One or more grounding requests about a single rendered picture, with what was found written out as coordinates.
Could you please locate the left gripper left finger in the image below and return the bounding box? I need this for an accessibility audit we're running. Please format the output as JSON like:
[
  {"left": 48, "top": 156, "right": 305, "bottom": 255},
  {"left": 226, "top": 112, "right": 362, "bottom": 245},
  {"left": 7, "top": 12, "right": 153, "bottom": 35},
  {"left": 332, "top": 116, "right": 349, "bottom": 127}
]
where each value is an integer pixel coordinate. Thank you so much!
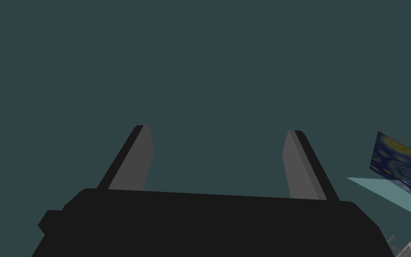
[{"left": 96, "top": 124, "right": 154, "bottom": 191}]

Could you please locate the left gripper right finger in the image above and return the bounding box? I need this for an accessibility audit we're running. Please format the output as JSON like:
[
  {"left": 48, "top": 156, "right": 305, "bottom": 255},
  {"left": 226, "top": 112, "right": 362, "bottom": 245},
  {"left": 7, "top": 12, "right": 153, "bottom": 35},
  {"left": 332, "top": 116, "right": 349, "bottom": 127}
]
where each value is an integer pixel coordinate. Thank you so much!
[{"left": 282, "top": 130, "right": 341, "bottom": 202}]

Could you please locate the blue starry night painting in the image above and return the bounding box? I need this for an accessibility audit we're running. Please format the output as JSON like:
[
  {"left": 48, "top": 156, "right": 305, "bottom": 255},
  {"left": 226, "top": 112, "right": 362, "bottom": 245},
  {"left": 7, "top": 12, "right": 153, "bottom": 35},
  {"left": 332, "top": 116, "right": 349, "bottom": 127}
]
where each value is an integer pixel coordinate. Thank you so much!
[{"left": 369, "top": 130, "right": 411, "bottom": 182}]

